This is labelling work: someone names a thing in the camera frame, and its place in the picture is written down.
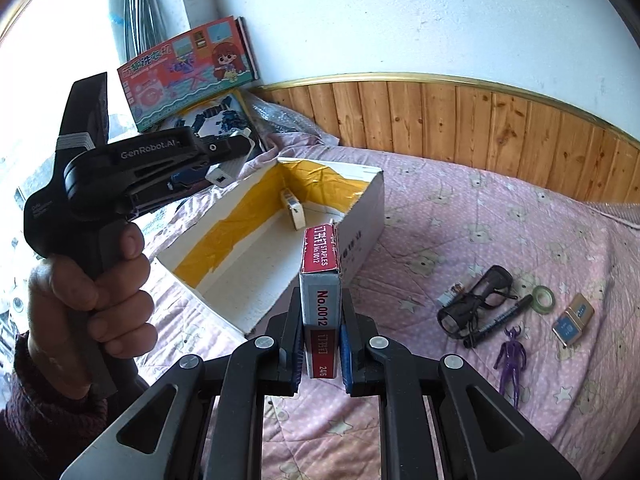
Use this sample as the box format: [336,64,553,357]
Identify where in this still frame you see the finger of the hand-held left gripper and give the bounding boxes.
[192,131,254,167]
[131,162,227,208]

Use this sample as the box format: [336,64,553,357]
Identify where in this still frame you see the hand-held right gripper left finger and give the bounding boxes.
[60,286,306,480]

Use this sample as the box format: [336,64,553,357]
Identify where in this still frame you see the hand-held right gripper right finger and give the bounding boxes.
[341,289,582,480]

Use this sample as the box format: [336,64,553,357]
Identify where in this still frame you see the red staple box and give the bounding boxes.
[298,220,347,380]

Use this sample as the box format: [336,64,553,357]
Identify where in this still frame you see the white cardboard box yellow tape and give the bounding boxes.
[156,156,386,337]

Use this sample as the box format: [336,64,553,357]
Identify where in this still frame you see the black glasses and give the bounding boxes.
[437,265,516,339]

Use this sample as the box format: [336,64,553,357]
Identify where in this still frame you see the black marker pen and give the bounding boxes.
[463,294,534,349]

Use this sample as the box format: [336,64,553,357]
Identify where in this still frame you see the purple toy figure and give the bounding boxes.
[495,325,527,404]

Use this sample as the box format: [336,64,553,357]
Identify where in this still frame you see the green tape roll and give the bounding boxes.
[531,285,557,314]

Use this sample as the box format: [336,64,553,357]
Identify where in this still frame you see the gold metal box blue label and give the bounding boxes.
[552,293,596,347]

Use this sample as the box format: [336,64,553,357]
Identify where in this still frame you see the person's left forearm maroon sleeve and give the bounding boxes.
[0,330,151,480]

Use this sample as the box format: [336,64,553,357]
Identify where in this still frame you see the person's left hand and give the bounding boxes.
[27,222,157,362]

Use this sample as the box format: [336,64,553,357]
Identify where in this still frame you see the white charger plug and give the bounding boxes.
[206,162,237,189]

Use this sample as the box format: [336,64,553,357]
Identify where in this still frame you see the robot figure toy box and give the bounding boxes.
[145,89,267,162]

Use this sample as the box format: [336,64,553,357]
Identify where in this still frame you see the clear bubble wrap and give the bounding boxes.
[250,92,342,150]

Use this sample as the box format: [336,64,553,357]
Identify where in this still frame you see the green cartoon book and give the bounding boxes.
[117,16,261,129]

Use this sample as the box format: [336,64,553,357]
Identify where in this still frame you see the small printed paper box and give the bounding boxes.
[281,189,306,229]

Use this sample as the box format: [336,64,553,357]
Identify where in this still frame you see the small printed packet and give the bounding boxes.
[439,282,464,307]

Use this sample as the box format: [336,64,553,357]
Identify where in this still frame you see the pink bear printed blanket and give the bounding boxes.
[0,130,640,480]

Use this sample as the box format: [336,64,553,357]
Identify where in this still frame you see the grey window cables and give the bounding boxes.
[121,0,193,63]

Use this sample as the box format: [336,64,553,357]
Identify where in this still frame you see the white cord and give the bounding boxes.
[585,200,640,232]

